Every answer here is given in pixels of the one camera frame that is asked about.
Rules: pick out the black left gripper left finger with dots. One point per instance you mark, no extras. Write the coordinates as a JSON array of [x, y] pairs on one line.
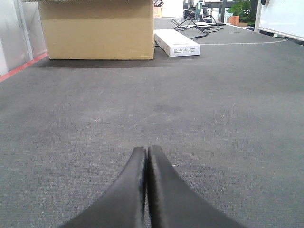
[[122, 204]]

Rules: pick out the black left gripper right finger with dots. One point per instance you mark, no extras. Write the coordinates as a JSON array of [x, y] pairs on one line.
[[173, 204]]

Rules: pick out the long white carton box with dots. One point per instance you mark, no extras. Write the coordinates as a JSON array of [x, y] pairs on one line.
[[175, 44]]

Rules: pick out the large cardboard box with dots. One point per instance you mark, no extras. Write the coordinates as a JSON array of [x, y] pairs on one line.
[[98, 29]]

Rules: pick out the green potted plant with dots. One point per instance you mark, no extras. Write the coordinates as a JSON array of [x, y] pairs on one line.
[[245, 10]]

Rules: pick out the white whiteboard panel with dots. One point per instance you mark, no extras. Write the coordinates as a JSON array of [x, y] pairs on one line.
[[282, 17]]

